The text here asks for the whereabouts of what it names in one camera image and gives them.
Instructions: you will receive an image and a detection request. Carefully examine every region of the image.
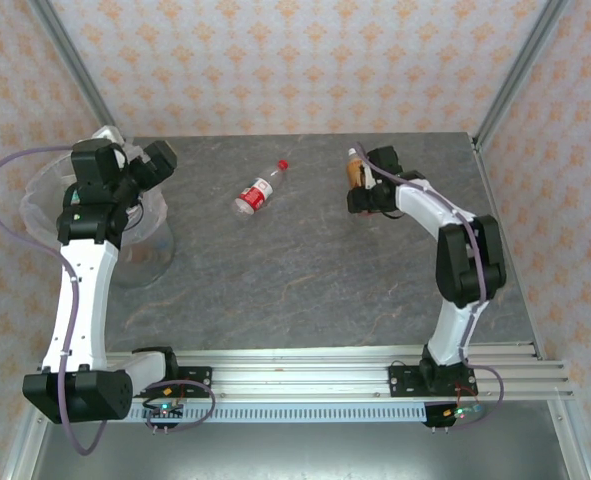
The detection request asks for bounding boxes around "aluminium frame post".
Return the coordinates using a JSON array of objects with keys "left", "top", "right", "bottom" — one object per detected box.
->
[
  {"left": 27, "top": 0, "right": 126, "bottom": 146},
  {"left": 472, "top": 0, "right": 574, "bottom": 151}
]

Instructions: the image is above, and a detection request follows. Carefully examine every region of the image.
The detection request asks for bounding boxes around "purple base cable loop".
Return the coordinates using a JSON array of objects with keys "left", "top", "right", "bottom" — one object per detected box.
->
[
  {"left": 143, "top": 379, "right": 217, "bottom": 435},
  {"left": 424, "top": 364, "right": 505, "bottom": 432}
]

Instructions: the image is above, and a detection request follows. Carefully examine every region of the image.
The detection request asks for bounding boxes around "clear plastic bin liner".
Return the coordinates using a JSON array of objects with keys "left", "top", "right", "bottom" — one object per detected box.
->
[{"left": 19, "top": 144, "right": 169, "bottom": 241}]

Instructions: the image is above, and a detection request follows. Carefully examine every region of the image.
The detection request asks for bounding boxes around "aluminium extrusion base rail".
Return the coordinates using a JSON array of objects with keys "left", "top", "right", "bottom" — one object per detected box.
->
[{"left": 102, "top": 341, "right": 575, "bottom": 404}]

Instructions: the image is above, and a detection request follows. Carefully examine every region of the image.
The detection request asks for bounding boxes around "small electronics board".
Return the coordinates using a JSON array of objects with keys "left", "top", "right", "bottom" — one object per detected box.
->
[
  {"left": 142, "top": 399, "right": 185, "bottom": 422},
  {"left": 442, "top": 403, "right": 484, "bottom": 422}
]

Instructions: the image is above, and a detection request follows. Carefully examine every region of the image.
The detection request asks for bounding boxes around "clear plastic waste bin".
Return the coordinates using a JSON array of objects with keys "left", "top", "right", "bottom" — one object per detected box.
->
[{"left": 19, "top": 144, "right": 177, "bottom": 290}]

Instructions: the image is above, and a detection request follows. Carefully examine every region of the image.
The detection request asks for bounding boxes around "slotted grey cable duct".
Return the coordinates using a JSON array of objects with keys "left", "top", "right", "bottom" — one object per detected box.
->
[{"left": 127, "top": 403, "right": 429, "bottom": 424}]

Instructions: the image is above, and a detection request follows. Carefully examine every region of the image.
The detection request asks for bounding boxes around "orange tea bottle white cap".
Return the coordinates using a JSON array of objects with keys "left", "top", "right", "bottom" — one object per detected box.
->
[{"left": 344, "top": 147, "right": 371, "bottom": 191}]

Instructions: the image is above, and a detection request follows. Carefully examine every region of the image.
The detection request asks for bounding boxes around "red label water bottle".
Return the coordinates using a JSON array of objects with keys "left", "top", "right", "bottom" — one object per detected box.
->
[{"left": 232, "top": 158, "right": 290, "bottom": 221}]

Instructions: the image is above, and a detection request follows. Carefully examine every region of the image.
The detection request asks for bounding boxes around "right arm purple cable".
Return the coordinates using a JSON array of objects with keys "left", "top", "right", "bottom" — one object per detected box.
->
[{"left": 354, "top": 142, "right": 489, "bottom": 362}]

